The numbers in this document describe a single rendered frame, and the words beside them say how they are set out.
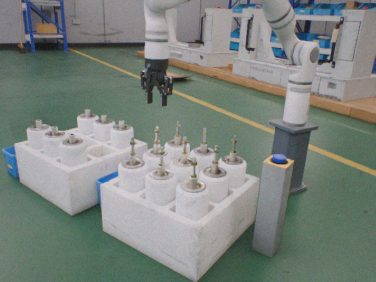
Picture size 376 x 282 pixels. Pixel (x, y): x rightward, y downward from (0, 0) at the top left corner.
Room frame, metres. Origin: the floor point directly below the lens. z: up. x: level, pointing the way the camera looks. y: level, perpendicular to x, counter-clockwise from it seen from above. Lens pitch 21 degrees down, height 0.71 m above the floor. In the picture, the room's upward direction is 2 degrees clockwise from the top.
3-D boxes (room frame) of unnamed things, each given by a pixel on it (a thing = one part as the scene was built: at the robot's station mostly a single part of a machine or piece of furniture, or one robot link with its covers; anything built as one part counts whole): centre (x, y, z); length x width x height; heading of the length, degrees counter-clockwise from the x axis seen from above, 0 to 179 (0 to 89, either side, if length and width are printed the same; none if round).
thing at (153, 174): (0.91, 0.08, 0.25); 0.08 x 0.08 x 0.01
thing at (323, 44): (6.29, -2.39, 0.36); 0.50 x 0.38 x 0.21; 123
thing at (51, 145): (1.22, 0.52, 0.16); 0.10 x 0.10 x 0.18
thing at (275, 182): (0.91, -0.27, 0.16); 0.07 x 0.07 x 0.31; 55
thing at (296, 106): (1.34, -0.44, 0.39); 0.09 x 0.09 x 0.17; 33
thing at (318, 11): (6.30, -2.39, 0.90); 0.50 x 0.38 x 0.21; 124
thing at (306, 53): (1.34, -0.44, 0.54); 0.09 x 0.09 x 0.17; 38
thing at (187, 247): (1.01, 0.01, 0.09); 0.39 x 0.39 x 0.18; 55
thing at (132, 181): (0.98, 0.17, 0.16); 0.10 x 0.10 x 0.18
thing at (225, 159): (1.04, -0.15, 0.25); 0.08 x 0.08 x 0.01
